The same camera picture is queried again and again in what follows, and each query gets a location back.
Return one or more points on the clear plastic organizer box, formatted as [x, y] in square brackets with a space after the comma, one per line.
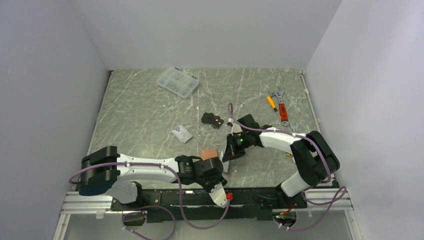
[177, 82]

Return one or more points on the red handled adjustable wrench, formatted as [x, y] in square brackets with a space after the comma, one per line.
[283, 114]

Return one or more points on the brown leather card holder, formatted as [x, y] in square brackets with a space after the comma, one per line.
[208, 153]

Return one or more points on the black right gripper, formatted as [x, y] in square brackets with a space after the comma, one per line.
[232, 151]

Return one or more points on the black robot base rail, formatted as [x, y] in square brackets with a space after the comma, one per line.
[258, 203]

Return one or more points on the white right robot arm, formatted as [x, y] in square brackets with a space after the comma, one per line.
[313, 157]

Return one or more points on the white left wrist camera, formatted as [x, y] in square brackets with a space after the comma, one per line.
[219, 196]

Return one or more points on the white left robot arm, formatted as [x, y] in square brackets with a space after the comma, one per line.
[106, 171]

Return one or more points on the silver combination wrench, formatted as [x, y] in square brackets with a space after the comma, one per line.
[294, 127]

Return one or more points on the aluminium frame rail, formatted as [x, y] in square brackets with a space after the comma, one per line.
[75, 204]

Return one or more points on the white silver card stack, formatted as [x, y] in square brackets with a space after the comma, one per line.
[182, 134]

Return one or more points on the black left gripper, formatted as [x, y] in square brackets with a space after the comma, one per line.
[218, 178]

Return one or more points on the yellow handled screwdriver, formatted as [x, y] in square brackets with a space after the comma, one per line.
[271, 103]

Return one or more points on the white credit card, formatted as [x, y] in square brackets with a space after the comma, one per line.
[225, 165]

